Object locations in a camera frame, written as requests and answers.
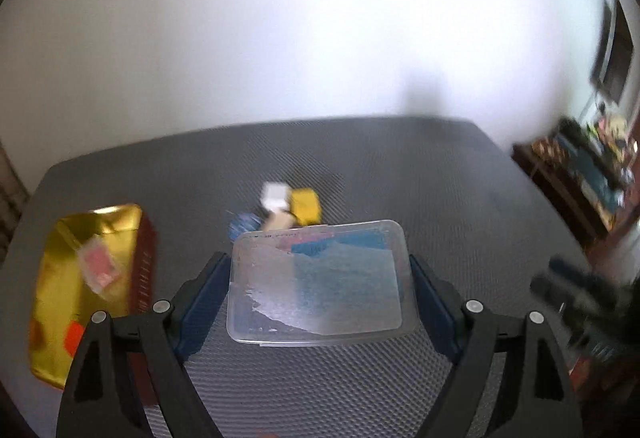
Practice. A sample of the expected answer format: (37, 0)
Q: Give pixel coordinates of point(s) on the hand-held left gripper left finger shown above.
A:
(200, 305)

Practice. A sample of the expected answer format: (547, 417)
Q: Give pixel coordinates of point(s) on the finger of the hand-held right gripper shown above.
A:
(560, 285)

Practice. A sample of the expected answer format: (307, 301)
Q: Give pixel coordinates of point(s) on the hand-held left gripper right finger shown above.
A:
(435, 310)

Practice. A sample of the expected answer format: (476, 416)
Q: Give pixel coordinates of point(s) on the red tin with gold inside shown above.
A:
(65, 258)

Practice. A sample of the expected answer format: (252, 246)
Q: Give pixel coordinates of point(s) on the yellow box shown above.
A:
(305, 207)

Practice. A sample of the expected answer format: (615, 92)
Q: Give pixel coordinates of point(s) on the blue round object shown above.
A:
(244, 224)

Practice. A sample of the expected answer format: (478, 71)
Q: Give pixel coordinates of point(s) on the dark wooden cabinet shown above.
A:
(565, 190)

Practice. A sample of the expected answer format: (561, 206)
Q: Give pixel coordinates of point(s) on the pink packet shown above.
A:
(100, 265)

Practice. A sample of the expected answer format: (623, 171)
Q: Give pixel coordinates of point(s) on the pale beige block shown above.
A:
(279, 219)

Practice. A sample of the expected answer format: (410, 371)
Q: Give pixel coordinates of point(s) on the orange block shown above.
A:
(74, 339)

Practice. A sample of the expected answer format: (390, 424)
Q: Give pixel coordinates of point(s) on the white cube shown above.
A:
(275, 195)

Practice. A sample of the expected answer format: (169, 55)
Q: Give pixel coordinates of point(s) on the assorted cabinet clutter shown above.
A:
(602, 137)

